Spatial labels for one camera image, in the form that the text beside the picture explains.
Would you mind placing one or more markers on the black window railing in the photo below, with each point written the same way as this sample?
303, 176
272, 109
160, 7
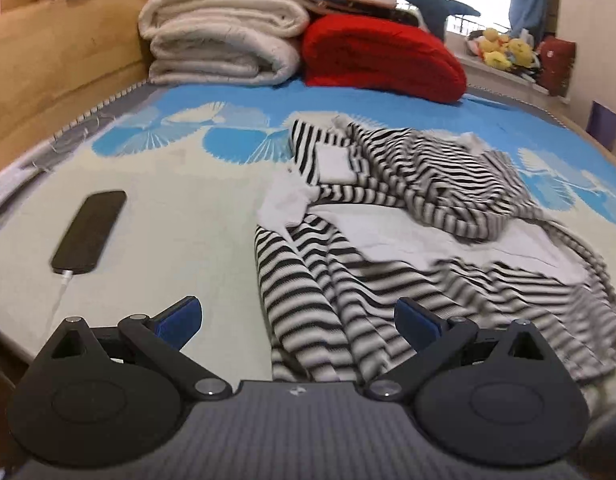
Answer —
465, 22

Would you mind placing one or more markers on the dark red cushion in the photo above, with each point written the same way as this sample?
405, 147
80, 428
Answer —
557, 65

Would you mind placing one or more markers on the cream folded quilt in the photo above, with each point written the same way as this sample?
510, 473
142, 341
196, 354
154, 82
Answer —
218, 45

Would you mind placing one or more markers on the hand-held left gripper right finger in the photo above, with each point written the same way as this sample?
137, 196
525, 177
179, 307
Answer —
413, 320

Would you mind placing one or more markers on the dark teal shark plush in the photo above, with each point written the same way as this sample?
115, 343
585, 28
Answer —
427, 7

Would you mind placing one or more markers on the yellow plush toy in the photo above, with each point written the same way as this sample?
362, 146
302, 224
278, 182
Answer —
520, 50
497, 57

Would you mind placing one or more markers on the wooden bed headboard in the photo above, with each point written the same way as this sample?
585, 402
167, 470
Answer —
63, 70

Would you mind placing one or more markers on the red folded blanket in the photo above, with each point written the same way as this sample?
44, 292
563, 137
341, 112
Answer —
377, 55

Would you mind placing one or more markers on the wooden bed frame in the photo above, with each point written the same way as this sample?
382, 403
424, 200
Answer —
570, 122

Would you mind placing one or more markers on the purple board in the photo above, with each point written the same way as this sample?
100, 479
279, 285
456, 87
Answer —
605, 125

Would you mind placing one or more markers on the white window sill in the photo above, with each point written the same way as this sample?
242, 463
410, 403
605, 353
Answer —
487, 72

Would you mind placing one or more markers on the black smartphone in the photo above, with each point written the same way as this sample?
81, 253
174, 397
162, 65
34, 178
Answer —
88, 232

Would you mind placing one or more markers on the black white striped garment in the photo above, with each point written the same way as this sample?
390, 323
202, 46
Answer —
313, 285

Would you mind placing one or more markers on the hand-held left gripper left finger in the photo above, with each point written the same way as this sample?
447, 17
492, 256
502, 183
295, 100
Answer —
182, 320

